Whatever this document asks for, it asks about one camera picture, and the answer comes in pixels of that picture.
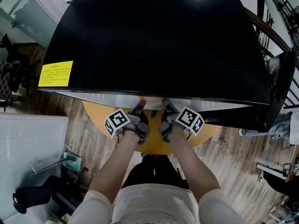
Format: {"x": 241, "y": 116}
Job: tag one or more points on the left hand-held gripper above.
{"x": 116, "y": 121}

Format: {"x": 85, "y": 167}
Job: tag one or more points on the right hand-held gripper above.
{"x": 189, "y": 119}

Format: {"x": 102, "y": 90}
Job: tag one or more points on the large black panel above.
{"x": 151, "y": 43}

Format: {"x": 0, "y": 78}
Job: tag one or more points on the person's left forearm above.
{"x": 116, "y": 162}

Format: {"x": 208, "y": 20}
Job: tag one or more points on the person's right forearm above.
{"x": 191, "y": 162}

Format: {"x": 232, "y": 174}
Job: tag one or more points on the round wooden table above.
{"x": 154, "y": 136}

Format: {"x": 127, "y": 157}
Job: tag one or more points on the person's black trousers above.
{"x": 154, "y": 171}

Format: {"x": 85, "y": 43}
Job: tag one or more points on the green dustpan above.
{"x": 72, "y": 162}

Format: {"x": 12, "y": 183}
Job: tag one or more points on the yellow label sticker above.
{"x": 56, "y": 73}

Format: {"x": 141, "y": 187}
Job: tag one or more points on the person's white shirt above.
{"x": 154, "y": 202}

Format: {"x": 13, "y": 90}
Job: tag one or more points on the white ribbed panel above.
{"x": 28, "y": 143}

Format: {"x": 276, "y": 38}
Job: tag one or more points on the black office chair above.
{"x": 18, "y": 62}
{"x": 268, "y": 29}

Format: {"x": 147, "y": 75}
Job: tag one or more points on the black padded chair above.
{"x": 32, "y": 192}

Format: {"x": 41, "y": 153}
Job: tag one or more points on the checkered cushion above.
{"x": 4, "y": 83}

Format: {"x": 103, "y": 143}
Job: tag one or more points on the frosted glass door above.
{"x": 25, "y": 13}

